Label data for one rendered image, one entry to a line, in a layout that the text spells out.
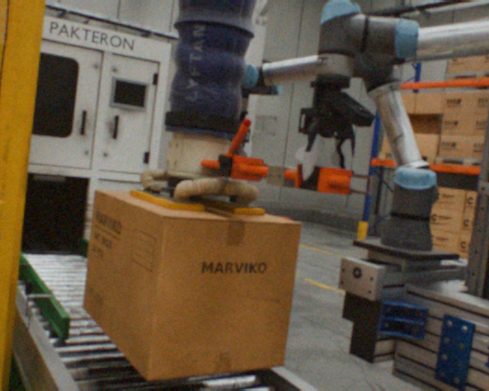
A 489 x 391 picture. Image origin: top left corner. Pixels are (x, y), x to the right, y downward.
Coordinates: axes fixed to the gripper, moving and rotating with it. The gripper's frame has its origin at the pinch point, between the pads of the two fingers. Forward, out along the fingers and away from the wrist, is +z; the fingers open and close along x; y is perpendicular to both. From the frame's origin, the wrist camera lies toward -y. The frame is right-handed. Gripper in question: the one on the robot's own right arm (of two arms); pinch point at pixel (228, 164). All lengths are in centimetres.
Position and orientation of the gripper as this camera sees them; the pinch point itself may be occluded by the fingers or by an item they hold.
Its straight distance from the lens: 199.4
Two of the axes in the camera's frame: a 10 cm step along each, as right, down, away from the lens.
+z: -1.2, 9.9, 0.5
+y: 5.0, 1.0, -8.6
